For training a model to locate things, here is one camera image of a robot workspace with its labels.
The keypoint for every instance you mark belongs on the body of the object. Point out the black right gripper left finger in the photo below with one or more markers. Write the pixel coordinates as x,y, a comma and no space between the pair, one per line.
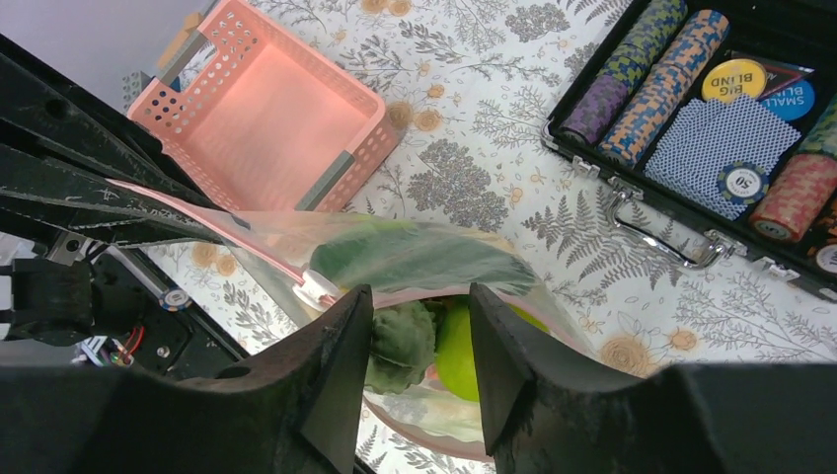
293,408

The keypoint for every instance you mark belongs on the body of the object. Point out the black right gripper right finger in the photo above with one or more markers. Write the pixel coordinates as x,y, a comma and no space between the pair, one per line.
548,409

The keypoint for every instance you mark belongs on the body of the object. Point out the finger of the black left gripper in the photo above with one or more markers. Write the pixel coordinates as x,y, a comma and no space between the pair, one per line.
46,114
62,196

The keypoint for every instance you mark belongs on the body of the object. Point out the green pear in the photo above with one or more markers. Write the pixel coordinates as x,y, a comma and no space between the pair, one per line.
454,358

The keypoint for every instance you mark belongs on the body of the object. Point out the clear zip top bag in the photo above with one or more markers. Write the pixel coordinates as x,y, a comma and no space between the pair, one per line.
306,260

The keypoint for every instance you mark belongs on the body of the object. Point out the green cucumber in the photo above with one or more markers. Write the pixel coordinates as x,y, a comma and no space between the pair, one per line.
395,255

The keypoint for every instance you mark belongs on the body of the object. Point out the loose poker chip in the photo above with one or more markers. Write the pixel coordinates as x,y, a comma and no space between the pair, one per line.
174,300

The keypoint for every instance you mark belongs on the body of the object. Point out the pink plastic basket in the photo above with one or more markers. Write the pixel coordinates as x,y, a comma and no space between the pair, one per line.
269,123

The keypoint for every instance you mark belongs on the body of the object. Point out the floral table mat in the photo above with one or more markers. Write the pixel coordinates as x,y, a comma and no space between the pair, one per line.
468,84

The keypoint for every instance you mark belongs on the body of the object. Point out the black poker chip case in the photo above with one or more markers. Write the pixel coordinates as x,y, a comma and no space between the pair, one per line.
714,123

